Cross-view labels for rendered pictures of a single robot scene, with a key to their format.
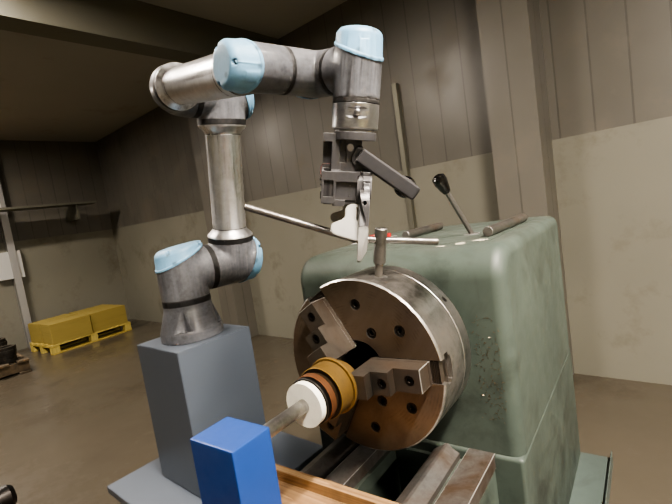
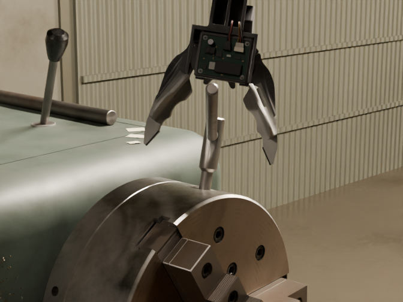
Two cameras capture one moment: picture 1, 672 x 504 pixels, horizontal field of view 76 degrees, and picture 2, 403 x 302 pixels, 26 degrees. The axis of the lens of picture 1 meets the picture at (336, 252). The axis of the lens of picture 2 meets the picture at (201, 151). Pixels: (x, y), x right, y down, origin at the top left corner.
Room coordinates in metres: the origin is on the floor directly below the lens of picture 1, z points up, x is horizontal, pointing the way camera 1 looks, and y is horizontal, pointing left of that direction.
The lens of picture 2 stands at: (0.69, 0.93, 1.51)
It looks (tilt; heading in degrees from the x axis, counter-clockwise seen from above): 13 degrees down; 274
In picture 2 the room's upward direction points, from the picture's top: straight up
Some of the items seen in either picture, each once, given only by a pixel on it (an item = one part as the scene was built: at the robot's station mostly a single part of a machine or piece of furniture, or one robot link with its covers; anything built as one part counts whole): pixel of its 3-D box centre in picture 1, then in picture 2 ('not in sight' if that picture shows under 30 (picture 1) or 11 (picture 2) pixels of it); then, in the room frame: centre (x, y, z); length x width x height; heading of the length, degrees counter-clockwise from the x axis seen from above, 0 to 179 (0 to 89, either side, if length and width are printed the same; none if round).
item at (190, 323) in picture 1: (189, 316); not in sight; (1.06, 0.39, 1.15); 0.15 x 0.15 x 0.10
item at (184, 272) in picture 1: (184, 269); not in sight; (1.06, 0.38, 1.27); 0.13 x 0.12 x 0.14; 129
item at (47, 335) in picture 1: (80, 327); not in sight; (6.27, 3.91, 0.20); 1.17 x 0.85 x 0.41; 139
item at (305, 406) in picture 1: (279, 422); not in sight; (0.57, 0.11, 1.08); 0.13 x 0.07 x 0.07; 143
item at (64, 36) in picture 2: (440, 184); (56, 45); (0.96, -0.25, 1.38); 0.04 x 0.03 x 0.05; 143
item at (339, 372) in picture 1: (326, 389); not in sight; (0.66, 0.05, 1.08); 0.09 x 0.09 x 0.09; 53
